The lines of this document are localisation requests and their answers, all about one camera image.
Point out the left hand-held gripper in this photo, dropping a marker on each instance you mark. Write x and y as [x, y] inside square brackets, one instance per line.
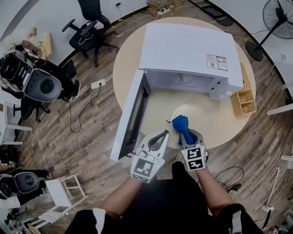
[143, 168]

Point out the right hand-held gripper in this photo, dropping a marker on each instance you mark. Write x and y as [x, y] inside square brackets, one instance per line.
[194, 157]

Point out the blue cloth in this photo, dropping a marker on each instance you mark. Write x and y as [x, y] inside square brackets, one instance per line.
[180, 124]

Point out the white round plate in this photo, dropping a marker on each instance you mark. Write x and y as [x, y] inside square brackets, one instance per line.
[198, 116]

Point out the person's left forearm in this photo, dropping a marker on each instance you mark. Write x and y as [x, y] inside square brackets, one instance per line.
[121, 198]

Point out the person's right forearm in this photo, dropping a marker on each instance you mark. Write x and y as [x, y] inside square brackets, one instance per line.
[215, 194]

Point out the white microwave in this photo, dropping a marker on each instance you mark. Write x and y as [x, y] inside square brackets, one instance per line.
[183, 45]

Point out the person's right white shoe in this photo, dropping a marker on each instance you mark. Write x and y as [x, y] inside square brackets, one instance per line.
[180, 157]

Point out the person's black shirt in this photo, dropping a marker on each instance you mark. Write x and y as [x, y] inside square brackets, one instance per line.
[164, 205]

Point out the wicker basket organizer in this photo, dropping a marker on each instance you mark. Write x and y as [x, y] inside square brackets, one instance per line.
[245, 102]

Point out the white power strip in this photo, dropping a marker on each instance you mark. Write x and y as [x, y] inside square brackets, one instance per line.
[98, 83]
[268, 208]

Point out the round beige table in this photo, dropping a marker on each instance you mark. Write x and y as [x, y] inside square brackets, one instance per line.
[128, 57]

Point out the black flat panel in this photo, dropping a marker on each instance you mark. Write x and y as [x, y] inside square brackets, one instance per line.
[68, 69]

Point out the grey backpack rig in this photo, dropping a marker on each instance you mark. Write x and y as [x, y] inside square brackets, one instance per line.
[43, 86]
[26, 182]

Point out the black floor mats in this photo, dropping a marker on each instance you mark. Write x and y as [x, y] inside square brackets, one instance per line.
[217, 13]

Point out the black office chair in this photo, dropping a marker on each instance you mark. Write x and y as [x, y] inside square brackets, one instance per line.
[84, 38]

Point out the black standing fan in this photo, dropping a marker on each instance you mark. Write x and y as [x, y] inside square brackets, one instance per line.
[278, 20]

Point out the small wooden desk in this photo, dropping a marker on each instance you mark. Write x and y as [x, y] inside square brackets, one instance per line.
[48, 44]

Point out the white frame stool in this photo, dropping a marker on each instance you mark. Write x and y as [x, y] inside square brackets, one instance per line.
[57, 194]

